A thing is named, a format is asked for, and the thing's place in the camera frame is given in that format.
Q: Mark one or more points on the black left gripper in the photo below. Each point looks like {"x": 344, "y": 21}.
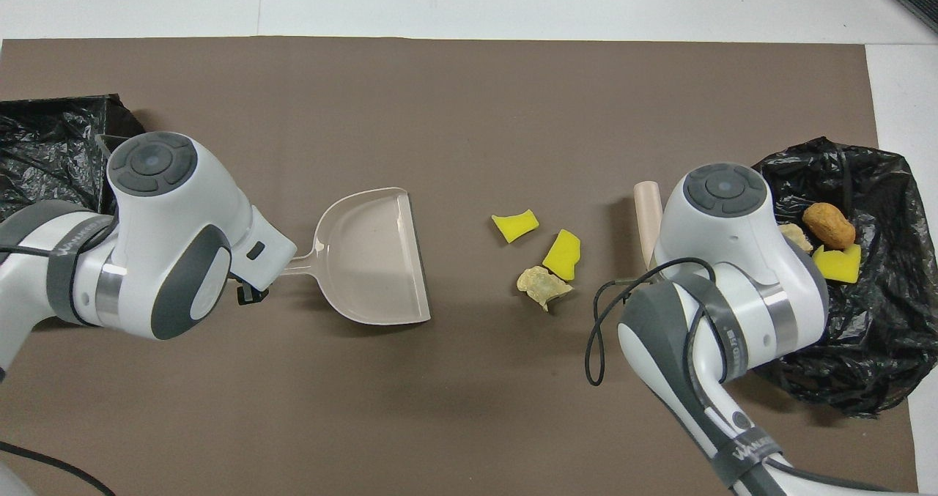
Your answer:
{"x": 238, "y": 283}

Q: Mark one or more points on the beige plastic dustpan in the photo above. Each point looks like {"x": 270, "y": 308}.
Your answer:
{"x": 374, "y": 261}

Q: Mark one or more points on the yellow sponge piece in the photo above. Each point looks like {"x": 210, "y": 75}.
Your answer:
{"x": 515, "y": 225}
{"x": 563, "y": 254}
{"x": 839, "y": 263}

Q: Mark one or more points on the beige hand brush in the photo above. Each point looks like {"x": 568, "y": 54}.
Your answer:
{"x": 648, "y": 217}

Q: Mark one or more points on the beige cracker piece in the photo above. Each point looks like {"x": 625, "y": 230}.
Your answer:
{"x": 544, "y": 285}
{"x": 795, "y": 234}

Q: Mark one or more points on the orange-brown fried nugget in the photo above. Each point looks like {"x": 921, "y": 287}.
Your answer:
{"x": 828, "y": 225}

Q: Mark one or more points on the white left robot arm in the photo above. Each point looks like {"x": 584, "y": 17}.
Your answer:
{"x": 168, "y": 225}

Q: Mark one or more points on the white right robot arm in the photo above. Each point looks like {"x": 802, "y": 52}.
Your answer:
{"x": 733, "y": 239}

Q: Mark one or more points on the bin lined with black bag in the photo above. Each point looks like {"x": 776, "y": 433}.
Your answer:
{"x": 44, "y": 152}
{"x": 879, "y": 320}

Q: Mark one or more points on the brown table mat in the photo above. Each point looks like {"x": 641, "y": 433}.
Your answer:
{"x": 469, "y": 86}

